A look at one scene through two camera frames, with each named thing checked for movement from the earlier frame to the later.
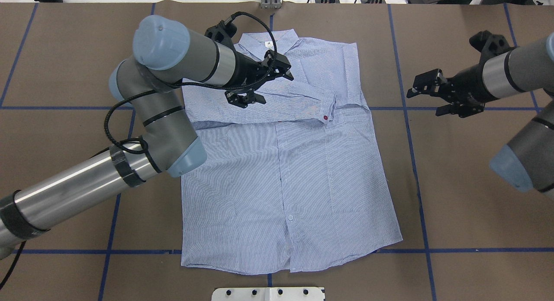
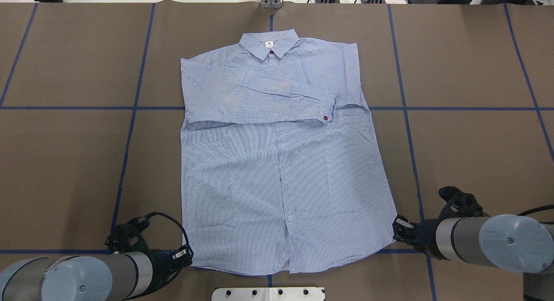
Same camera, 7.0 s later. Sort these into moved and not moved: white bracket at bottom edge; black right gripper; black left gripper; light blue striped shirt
Moved: black right gripper; black left gripper
Not moved: light blue striped shirt; white bracket at bottom edge
